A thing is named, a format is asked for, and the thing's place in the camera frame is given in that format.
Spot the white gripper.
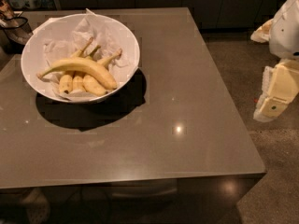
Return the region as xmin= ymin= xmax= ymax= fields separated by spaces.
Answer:
xmin=250 ymin=20 xmax=299 ymax=122

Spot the large top yellow banana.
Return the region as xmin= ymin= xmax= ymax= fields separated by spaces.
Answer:
xmin=36 ymin=57 xmax=118 ymax=90

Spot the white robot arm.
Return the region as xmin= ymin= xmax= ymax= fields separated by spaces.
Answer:
xmin=250 ymin=0 xmax=299 ymax=122

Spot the right small yellow banana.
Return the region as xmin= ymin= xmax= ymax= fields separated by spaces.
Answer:
xmin=83 ymin=49 xmax=122 ymax=97

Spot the small yellow banana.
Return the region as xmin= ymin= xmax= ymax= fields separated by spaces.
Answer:
xmin=59 ymin=37 xmax=93 ymax=94
xmin=83 ymin=49 xmax=122 ymax=97
xmin=73 ymin=45 xmax=101 ymax=91

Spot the middle small yellow banana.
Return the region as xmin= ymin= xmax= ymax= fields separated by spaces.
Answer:
xmin=73 ymin=45 xmax=101 ymax=91

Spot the white bowl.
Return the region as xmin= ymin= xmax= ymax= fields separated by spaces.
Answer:
xmin=20 ymin=12 xmax=141 ymax=105

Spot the left small yellow banana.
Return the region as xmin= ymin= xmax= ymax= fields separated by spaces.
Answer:
xmin=59 ymin=37 xmax=93 ymax=94

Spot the white crumpled paper liner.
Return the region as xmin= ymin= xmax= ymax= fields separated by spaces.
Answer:
xmin=32 ymin=7 xmax=137 ymax=103

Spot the dark wire basket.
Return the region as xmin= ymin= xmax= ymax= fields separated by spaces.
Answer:
xmin=0 ymin=16 xmax=33 ymax=54

